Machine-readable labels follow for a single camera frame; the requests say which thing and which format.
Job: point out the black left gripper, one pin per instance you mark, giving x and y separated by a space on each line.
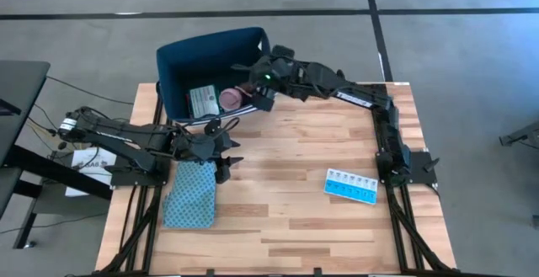
202 147

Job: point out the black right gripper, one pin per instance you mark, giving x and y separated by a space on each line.
273 72

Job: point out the pink round container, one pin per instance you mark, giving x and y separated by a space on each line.
230 99

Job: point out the grey-green packet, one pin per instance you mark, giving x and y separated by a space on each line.
204 100

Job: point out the blue weekly pill organizer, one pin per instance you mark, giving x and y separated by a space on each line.
350 186

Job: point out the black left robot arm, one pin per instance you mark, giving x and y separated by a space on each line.
126 142

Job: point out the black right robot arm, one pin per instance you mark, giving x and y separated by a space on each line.
358 96

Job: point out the navy white striped fabric basket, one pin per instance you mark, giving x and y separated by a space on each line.
189 58

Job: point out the blue patterned folded cloth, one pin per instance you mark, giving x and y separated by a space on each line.
189 197

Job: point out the white paper sheet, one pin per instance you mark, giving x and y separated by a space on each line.
90 163

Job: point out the black desk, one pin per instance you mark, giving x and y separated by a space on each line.
21 100

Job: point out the black equipment stand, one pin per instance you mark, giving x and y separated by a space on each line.
520 136

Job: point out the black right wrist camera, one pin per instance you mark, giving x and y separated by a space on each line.
264 99

